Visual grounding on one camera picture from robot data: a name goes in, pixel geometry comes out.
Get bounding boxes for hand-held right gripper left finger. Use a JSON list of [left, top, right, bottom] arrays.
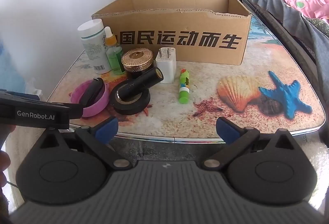
[[38, 116, 130, 170]]

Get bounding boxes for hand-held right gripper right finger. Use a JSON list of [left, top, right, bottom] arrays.
[[202, 116, 300, 170]]

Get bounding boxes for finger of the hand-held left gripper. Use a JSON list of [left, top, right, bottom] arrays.
[[58, 101, 84, 120]]

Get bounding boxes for pink plastic lid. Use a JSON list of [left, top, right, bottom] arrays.
[[71, 79, 110, 118]]

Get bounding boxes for small black stapler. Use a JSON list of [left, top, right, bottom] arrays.
[[80, 77, 105, 109]]

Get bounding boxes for green dropper bottle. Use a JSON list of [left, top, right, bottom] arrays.
[[104, 26, 125, 75]]

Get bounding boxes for brown cardboard box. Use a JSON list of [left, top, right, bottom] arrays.
[[91, 0, 252, 65]]

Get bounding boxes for person's left hand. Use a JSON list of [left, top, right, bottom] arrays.
[[0, 150, 11, 188]]

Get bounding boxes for black tape roll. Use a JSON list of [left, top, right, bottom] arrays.
[[110, 80, 151, 116]]

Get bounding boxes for black cylinder with gold end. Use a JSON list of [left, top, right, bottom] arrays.
[[117, 67, 164, 101]]

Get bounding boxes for green glue stick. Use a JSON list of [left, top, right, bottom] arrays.
[[178, 68, 191, 104]]

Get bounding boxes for white pill bottle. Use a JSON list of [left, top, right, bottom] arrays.
[[78, 19, 112, 74]]

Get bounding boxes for dark jar with gold lid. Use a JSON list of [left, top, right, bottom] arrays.
[[121, 49, 153, 80]]

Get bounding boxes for white charger plug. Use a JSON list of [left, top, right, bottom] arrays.
[[155, 47, 177, 84]]

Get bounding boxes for white fluffy towel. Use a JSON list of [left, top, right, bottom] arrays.
[[303, 134, 329, 178]]

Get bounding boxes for grey quilt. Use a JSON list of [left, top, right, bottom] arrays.
[[242, 0, 329, 127]]

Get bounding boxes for dark bed frame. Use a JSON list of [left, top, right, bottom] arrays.
[[242, 0, 316, 66]]

